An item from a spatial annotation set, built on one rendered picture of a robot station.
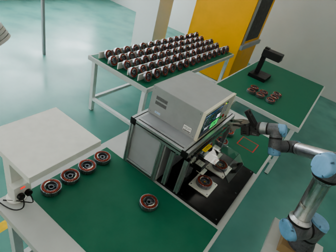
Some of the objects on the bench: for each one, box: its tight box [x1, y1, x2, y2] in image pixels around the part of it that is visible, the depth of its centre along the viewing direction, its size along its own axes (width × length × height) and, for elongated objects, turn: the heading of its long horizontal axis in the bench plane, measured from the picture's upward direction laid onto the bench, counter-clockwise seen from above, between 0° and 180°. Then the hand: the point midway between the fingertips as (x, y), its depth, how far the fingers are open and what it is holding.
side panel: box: [123, 123, 165, 182], centre depth 177 cm, size 28×3×32 cm, turn 36°
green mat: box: [30, 147, 218, 252], centre depth 156 cm, size 94×61×1 cm, turn 36°
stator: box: [196, 175, 213, 190], centre depth 183 cm, size 11×11×4 cm
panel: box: [155, 146, 183, 180], centre depth 195 cm, size 1×66×30 cm, turn 126°
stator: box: [139, 194, 159, 212], centre depth 163 cm, size 11×11×4 cm
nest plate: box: [189, 174, 218, 198], centre depth 185 cm, size 15×15×1 cm
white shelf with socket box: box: [0, 107, 101, 211], centre depth 137 cm, size 35×37×46 cm
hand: (229, 121), depth 179 cm, fingers open, 5 cm apart
